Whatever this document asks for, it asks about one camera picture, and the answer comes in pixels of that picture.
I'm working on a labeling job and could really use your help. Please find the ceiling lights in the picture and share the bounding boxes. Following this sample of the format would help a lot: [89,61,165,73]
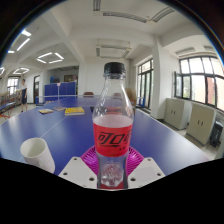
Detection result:
[0,29,65,76]

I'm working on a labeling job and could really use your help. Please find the beige two-door cabinet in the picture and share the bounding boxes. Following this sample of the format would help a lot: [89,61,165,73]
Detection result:
[185,103,218,146]
[163,97,189,131]

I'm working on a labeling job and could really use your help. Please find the small yellow blue booklet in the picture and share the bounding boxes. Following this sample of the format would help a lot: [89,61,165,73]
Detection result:
[38,108,54,115]

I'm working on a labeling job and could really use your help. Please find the dark-framed glass door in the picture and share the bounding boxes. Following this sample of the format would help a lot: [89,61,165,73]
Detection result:
[136,59,155,109]

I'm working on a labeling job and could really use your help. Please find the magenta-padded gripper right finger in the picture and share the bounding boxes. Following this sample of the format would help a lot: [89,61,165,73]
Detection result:
[127,145,166,190]

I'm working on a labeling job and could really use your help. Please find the dark wooden door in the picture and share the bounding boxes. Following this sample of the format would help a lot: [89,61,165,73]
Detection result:
[33,75,41,104]

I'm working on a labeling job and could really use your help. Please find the blue table tennis table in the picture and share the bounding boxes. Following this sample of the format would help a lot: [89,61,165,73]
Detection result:
[0,101,17,119]

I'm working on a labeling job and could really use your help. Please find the brown paper bag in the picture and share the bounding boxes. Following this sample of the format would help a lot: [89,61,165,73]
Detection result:
[125,87,138,108]

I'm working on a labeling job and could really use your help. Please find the white mug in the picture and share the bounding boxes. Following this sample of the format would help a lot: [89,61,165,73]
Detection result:
[19,137,56,174]

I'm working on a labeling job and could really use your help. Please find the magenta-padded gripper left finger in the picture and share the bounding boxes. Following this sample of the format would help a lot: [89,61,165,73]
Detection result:
[58,145,99,190]

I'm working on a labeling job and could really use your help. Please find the clear red-labelled drink bottle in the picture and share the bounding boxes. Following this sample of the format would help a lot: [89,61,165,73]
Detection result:
[92,61,135,190]

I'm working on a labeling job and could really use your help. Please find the person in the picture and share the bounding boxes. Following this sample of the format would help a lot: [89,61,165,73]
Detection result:
[20,78,29,113]

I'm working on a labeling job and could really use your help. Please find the large dark-framed window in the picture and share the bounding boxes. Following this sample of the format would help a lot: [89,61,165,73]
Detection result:
[173,55,224,112]

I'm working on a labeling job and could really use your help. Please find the yellow book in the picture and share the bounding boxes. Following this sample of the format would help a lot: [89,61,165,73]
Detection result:
[64,106,86,117]

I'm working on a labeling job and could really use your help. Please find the black bin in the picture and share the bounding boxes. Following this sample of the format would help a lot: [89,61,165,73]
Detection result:
[208,119,224,148]

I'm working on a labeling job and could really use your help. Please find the blue partition boards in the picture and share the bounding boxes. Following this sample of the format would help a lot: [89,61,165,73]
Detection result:
[44,81,77,101]

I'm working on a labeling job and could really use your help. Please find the flat round red coaster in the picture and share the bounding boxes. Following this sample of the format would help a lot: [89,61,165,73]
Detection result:
[99,181,126,190]

